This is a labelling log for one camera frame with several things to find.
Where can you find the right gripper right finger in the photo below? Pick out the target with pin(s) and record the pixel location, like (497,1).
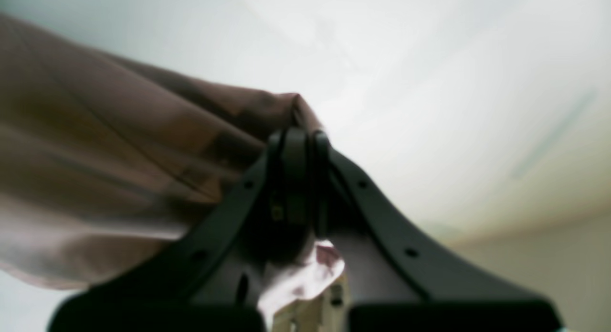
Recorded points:
(402,280)

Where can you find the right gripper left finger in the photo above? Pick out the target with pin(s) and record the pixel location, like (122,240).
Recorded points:
(211,279)

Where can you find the mauve t-shirt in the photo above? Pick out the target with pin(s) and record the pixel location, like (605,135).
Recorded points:
(105,161)

